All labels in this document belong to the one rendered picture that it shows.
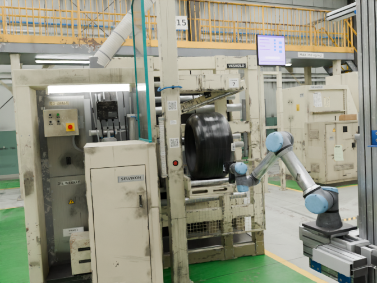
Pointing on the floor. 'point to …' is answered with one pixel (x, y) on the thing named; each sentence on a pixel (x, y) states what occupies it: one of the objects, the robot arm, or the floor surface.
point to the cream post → (180, 253)
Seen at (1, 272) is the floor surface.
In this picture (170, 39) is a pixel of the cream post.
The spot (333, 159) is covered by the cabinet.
